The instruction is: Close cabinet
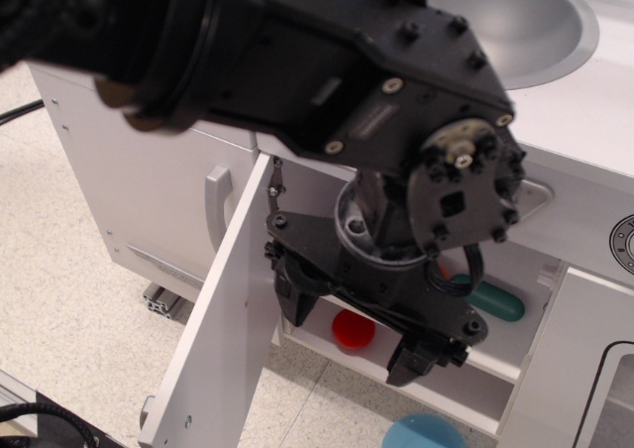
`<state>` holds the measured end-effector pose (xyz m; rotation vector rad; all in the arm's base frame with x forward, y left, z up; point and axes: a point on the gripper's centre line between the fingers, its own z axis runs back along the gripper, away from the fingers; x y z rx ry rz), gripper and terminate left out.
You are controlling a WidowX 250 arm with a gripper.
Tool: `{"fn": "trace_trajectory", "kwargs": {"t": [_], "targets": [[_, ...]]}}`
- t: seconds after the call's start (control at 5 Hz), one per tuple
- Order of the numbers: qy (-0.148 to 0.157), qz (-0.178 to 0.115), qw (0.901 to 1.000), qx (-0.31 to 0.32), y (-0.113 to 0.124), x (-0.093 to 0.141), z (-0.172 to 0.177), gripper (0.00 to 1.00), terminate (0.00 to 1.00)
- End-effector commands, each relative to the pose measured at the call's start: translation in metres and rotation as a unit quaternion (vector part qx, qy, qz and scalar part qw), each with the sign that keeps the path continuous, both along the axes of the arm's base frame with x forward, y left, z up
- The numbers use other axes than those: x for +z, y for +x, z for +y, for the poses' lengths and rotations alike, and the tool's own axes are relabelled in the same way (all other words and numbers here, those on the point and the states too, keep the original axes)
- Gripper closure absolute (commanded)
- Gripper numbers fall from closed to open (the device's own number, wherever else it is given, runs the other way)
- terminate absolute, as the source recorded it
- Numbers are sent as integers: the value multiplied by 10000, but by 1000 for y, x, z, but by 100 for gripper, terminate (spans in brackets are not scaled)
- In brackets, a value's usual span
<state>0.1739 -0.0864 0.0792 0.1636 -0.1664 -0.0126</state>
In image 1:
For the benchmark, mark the white toy kitchen cabinet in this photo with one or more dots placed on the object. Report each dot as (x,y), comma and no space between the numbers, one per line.
(539,382)

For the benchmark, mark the grey fridge door handle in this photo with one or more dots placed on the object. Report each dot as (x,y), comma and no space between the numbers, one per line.
(217,189)

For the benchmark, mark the aluminium extrusion rail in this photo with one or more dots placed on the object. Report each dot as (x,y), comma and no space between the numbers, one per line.
(167,304)

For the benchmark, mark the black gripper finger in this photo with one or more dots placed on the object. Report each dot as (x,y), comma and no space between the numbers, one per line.
(296,298)
(417,356)

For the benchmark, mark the red round toy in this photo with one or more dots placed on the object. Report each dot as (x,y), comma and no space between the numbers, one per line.
(352,331)

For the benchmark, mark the grey metal sink bowl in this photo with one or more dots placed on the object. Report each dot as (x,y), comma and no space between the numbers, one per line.
(530,42)

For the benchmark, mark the black oven dial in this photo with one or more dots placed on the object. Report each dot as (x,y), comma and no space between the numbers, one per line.
(621,243)

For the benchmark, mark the silver fridge wing emblem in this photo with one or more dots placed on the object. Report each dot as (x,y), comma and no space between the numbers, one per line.
(168,268)

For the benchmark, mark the blue round ball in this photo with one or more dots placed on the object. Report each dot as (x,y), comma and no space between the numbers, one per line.
(423,430)

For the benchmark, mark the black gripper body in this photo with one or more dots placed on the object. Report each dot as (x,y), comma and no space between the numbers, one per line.
(400,284)

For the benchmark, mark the green capsule toy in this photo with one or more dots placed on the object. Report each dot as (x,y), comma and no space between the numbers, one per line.
(497,302)

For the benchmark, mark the white cabinet door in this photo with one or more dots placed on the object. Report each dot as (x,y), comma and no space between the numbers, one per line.
(208,388)

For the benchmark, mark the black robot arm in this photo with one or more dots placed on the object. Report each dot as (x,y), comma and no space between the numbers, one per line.
(395,89)

